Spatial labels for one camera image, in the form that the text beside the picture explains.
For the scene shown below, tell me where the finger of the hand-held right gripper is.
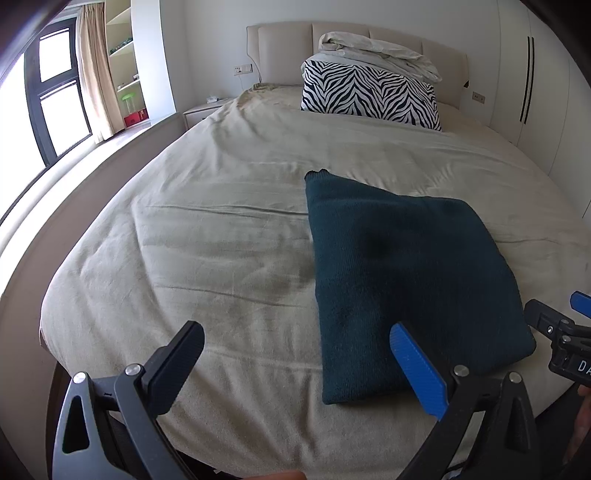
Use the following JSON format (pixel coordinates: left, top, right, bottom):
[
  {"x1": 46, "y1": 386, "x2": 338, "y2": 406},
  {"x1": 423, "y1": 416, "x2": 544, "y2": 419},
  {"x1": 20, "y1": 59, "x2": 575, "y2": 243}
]
[
  {"x1": 524, "y1": 299, "x2": 561, "y2": 344},
  {"x1": 570, "y1": 291, "x2": 591, "y2": 319}
]

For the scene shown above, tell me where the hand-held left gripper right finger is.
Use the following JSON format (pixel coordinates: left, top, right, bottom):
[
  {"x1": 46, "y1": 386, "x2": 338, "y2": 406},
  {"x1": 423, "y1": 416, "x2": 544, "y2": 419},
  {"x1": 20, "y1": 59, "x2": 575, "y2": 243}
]
[{"x1": 389, "y1": 322, "x2": 541, "y2": 480}]

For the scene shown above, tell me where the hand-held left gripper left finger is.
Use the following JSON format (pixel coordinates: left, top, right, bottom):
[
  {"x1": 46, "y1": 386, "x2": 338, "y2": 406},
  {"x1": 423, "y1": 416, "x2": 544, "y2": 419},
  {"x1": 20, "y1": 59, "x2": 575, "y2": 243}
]
[{"x1": 52, "y1": 320, "x2": 205, "y2": 480}]

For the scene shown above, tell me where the dark teal knit sweater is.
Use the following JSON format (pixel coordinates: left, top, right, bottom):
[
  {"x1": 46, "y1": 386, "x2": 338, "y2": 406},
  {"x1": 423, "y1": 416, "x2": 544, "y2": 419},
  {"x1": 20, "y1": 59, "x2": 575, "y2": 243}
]
[{"x1": 305, "y1": 169, "x2": 537, "y2": 406}]

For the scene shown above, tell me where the person's right hand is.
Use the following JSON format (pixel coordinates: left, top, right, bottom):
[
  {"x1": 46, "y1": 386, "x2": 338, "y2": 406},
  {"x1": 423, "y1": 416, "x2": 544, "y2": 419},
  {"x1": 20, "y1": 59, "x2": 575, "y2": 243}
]
[{"x1": 574, "y1": 385, "x2": 591, "y2": 446}]

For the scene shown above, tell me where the bed with beige sheet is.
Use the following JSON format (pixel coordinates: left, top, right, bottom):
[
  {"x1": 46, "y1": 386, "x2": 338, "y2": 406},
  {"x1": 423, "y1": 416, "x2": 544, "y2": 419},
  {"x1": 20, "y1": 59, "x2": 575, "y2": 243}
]
[{"x1": 39, "y1": 83, "x2": 591, "y2": 476}]

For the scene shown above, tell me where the beige window bench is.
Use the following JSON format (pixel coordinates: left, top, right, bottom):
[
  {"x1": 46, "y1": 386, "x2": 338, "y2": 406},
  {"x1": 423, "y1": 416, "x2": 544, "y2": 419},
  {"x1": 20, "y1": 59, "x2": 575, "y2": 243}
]
[{"x1": 0, "y1": 112, "x2": 185, "y2": 296}]

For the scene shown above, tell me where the white wardrobe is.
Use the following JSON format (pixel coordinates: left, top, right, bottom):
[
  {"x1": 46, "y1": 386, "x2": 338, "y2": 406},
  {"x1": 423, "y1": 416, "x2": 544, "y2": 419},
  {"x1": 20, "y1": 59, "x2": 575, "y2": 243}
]
[{"x1": 489, "y1": 0, "x2": 591, "y2": 185}]

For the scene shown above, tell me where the beige nightstand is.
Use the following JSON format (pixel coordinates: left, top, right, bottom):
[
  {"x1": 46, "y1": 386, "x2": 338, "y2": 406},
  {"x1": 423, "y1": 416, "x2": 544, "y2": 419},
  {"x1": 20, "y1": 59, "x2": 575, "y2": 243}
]
[{"x1": 183, "y1": 97, "x2": 236, "y2": 130}]

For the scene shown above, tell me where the zebra print pillow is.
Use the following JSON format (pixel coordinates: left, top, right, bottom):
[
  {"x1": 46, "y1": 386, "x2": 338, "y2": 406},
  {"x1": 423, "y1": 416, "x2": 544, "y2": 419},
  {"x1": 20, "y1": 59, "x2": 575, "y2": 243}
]
[{"x1": 300, "y1": 59, "x2": 443, "y2": 133}]

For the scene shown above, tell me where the black framed window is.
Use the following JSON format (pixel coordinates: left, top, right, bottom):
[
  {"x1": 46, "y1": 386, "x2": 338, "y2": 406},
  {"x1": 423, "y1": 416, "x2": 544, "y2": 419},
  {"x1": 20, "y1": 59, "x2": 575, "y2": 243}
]
[{"x1": 0, "y1": 16, "x2": 93, "y2": 217}]

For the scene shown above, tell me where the beige curtain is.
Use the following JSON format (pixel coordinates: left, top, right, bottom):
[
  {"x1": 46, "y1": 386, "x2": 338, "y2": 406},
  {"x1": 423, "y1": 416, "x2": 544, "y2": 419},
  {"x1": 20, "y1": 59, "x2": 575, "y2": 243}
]
[{"x1": 76, "y1": 4, "x2": 114, "y2": 139}]

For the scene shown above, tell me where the white shelf unit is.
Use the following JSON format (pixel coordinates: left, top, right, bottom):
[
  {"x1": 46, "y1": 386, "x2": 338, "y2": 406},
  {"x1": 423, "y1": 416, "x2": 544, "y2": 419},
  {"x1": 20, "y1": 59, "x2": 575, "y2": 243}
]
[{"x1": 105, "y1": 0, "x2": 153, "y2": 134}]

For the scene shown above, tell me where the white folded duvet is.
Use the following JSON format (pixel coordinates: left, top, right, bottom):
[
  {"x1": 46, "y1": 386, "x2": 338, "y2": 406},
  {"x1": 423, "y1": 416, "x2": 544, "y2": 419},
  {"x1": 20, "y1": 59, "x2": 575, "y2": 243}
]
[{"x1": 316, "y1": 31, "x2": 443, "y2": 84}]

